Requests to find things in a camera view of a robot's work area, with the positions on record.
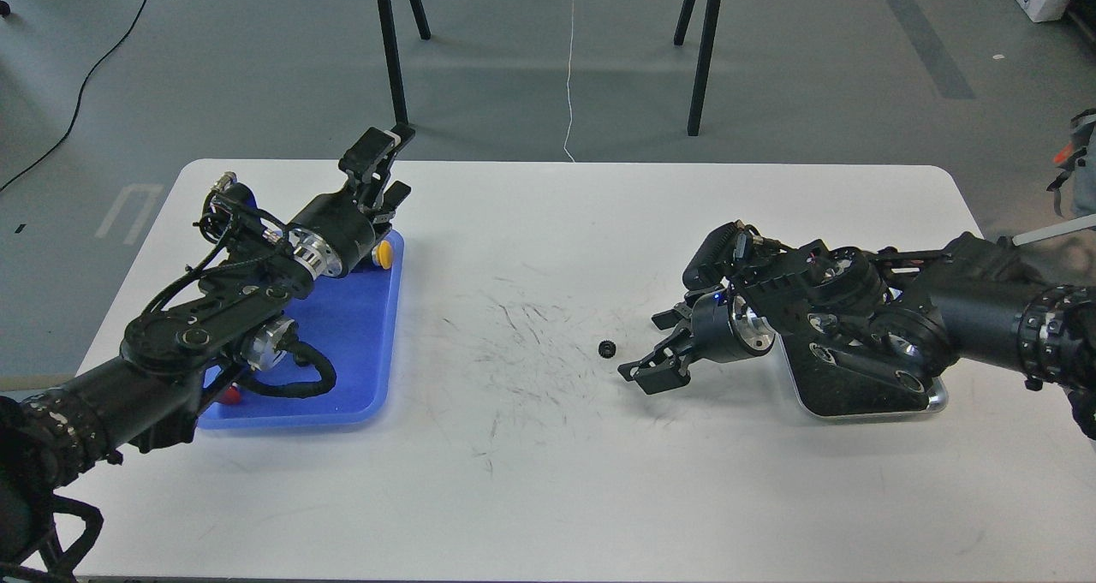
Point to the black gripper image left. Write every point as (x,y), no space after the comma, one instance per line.
(332,235)

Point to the yellow push button switch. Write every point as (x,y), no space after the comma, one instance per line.
(381,257)

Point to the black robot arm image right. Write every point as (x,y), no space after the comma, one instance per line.
(871,332)

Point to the black table legs right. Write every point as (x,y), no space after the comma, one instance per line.
(704,59)

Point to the red push button switch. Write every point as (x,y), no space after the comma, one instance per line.
(231,395)

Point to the black table legs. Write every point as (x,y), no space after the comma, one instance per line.
(704,59)
(391,51)

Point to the black table legs left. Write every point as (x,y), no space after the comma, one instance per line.
(391,51)

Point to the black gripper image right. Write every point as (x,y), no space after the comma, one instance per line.
(718,326)

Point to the silver metal tray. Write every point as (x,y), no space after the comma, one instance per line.
(841,376)

